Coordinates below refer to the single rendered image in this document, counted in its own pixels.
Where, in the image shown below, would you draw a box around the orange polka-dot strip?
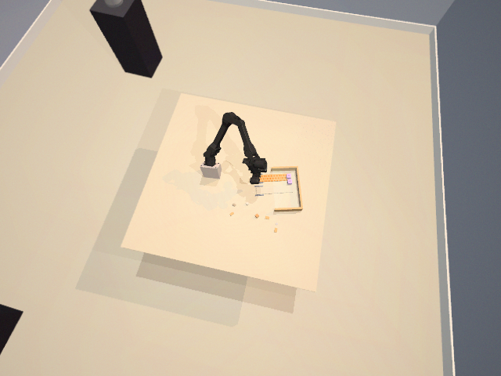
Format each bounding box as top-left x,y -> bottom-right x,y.
260,174 -> 272,182

